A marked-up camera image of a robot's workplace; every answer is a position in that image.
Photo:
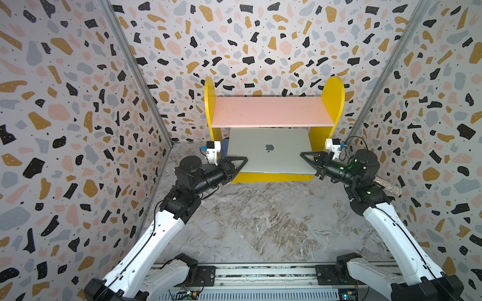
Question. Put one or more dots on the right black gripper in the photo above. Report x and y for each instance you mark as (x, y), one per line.
(323, 167)

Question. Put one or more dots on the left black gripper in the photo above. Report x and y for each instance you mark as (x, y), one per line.
(226, 166)

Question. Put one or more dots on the silver laptop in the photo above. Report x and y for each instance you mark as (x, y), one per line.
(271, 150)

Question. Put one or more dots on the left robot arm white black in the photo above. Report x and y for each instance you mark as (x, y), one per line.
(132, 278)

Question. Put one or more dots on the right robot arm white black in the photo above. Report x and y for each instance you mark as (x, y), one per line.
(422, 278)

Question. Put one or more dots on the yellow shelf pink blue boards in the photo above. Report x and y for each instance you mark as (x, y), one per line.
(318, 115)

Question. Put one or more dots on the glittery silver microphone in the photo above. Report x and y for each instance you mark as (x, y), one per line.
(388, 187)

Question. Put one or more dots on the left green circuit board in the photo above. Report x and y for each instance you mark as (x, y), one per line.
(187, 294)

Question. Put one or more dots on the green circuit board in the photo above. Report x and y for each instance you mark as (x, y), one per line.
(347, 295)
(187, 294)

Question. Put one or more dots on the right green circuit board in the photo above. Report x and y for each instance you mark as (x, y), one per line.
(347, 295)

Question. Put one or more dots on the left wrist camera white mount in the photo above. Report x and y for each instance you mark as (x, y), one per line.
(211, 150)

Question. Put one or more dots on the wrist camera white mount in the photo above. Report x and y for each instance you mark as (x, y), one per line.
(211, 150)
(334, 146)

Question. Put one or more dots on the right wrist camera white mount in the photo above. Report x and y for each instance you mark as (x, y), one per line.
(334, 146)

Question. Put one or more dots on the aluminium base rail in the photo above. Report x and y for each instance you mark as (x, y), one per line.
(271, 281)

